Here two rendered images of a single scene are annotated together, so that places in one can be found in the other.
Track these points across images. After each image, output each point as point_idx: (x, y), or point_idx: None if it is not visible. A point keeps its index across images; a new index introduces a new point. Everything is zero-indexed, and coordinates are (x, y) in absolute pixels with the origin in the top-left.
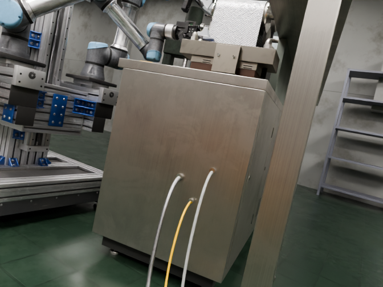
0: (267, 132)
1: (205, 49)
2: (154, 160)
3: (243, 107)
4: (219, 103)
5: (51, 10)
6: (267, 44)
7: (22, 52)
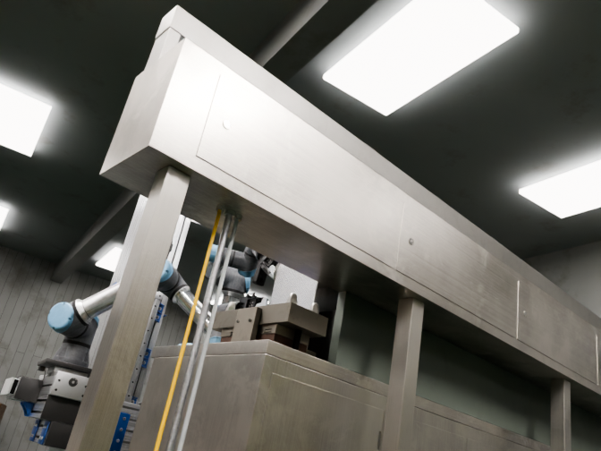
0: (332, 429)
1: (232, 319)
2: None
3: (244, 380)
4: (224, 380)
5: (105, 308)
6: (288, 299)
7: (76, 359)
